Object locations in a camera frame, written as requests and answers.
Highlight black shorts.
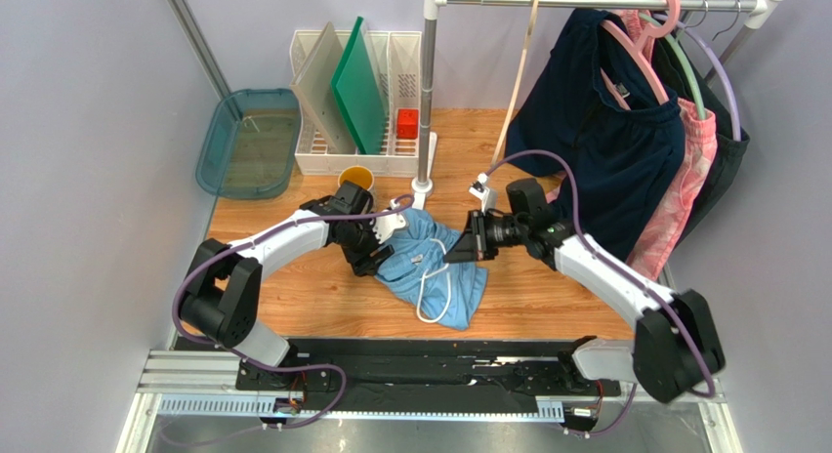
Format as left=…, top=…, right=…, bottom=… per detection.
left=652, top=40, right=751, bottom=242

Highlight green cutting board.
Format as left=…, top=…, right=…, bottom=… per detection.
left=331, top=16, right=388, bottom=155

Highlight navy blue shorts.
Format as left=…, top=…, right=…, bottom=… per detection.
left=505, top=9, right=686, bottom=261

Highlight pink plastic hanger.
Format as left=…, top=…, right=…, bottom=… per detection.
left=601, top=0, right=681, bottom=104

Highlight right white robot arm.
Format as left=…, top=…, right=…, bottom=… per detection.
left=444, top=174, right=726, bottom=403

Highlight teal plastic basket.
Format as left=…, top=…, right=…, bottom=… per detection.
left=195, top=88, right=302, bottom=200

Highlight grey metal wall pole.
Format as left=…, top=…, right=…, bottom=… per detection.
left=167, top=0, right=231, bottom=98

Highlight green plastic hanger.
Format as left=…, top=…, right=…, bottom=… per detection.
left=643, top=33, right=708, bottom=121

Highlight grey cutting board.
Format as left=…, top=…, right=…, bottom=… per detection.
left=290, top=21, right=356, bottom=154

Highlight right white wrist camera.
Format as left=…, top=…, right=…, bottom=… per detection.
left=469, top=173, right=498, bottom=213

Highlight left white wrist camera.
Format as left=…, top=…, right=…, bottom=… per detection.
left=372, top=213, right=408, bottom=243

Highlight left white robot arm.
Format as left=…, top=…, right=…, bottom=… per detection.
left=172, top=182, right=413, bottom=369

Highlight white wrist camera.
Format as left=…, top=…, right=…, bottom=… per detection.
left=469, top=173, right=498, bottom=213
left=372, top=213, right=408, bottom=243

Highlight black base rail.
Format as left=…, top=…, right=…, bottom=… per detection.
left=229, top=338, right=625, bottom=414

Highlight beige plastic hanger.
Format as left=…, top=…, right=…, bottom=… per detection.
left=490, top=0, right=540, bottom=167

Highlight light blue shorts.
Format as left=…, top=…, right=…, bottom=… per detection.
left=376, top=209, right=488, bottom=331

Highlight white floral mug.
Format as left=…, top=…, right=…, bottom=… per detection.
left=337, top=165, right=376, bottom=196

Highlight red cube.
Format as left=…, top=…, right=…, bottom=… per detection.
left=395, top=108, right=420, bottom=140

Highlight lavender plastic hanger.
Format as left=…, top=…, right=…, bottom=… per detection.
left=676, top=21, right=742, bottom=143

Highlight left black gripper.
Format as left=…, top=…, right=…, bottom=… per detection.
left=336, top=212, right=395, bottom=278

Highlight silver clothes rack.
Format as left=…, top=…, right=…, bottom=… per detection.
left=411, top=0, right=785, bottom=208

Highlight pink patterned shorts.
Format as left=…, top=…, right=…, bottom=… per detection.
left=542, top=9, right=719, bottom=281

